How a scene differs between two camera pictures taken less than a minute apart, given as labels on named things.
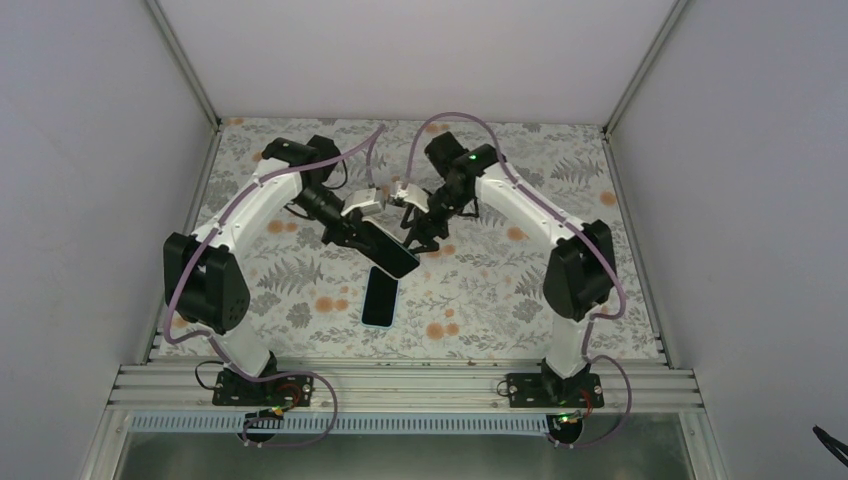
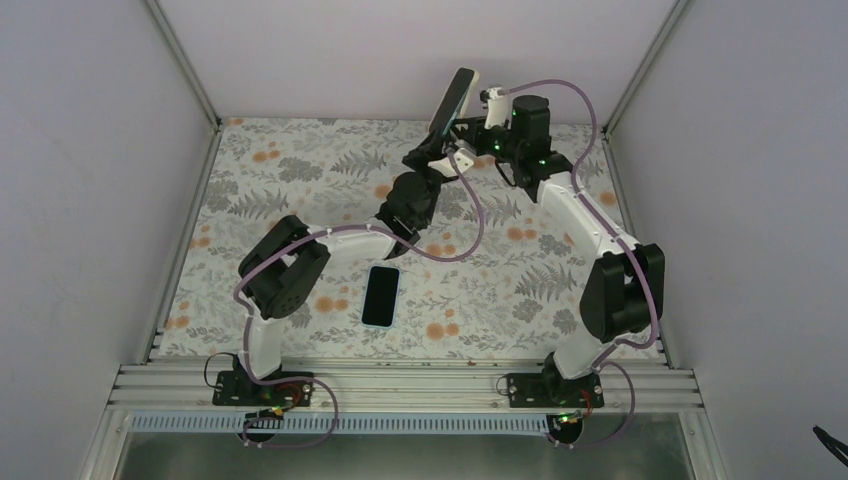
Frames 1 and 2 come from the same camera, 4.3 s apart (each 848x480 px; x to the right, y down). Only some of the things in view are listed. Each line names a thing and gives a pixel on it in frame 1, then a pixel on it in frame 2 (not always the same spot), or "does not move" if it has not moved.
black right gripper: (417, 234) -> (472, 138)
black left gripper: (345, 229) -> (422, 152)
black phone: (391, 255) -> (450, 100)
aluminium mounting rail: (629, 384) does not move
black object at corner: (836, 447) does not move
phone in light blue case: (380, 299) does not move
